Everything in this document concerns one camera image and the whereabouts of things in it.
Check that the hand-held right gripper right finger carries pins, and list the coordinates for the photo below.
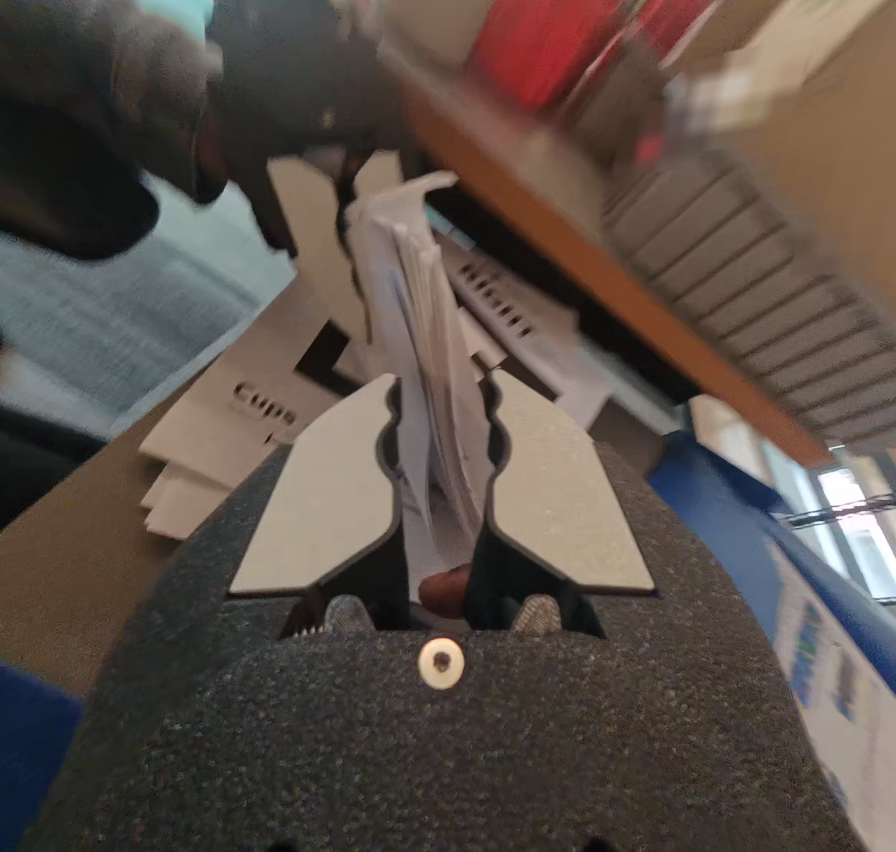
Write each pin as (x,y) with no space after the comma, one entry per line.
(560,488)

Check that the white sheet with bold print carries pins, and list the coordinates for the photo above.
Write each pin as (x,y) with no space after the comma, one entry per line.
(504,306)

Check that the grey ribbed panel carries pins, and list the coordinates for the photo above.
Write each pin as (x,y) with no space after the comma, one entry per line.
(756,292)

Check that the wooden board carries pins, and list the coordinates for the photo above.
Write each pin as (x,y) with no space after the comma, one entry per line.
(560,236)

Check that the grey-brown desk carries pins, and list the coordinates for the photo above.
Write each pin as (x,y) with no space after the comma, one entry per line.
(70,551)

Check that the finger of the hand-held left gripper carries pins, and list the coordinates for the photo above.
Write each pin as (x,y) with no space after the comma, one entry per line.
(308,236)
(378,176)

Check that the stack of white papers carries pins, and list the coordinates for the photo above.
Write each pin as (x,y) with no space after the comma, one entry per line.
(434,348)

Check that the printed instruction sheet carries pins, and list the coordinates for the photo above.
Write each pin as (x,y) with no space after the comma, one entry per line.
(833,691)

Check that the red bag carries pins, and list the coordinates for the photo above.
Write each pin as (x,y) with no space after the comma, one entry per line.
(560,26)

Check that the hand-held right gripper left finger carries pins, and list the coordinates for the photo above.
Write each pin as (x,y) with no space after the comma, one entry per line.
(329,488)

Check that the blue folder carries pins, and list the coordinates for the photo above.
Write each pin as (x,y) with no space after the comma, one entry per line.
(714,516)
(35,747)

